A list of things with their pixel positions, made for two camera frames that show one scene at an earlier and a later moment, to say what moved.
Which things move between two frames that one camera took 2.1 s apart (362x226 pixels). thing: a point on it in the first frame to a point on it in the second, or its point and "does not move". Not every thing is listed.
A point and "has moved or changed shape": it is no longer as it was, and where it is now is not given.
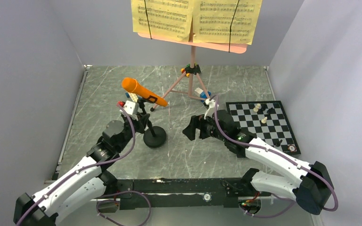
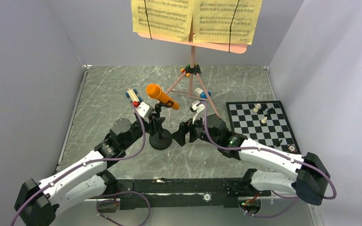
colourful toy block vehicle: x=188 y=70 does not move
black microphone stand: x=154 y=136 has moved or changed shape
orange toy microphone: x=131 y=85 to x=154 y=91
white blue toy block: x=200 y=93 does not move
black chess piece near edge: x=278 y=143 does not move
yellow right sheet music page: x=212 y=20 does not move
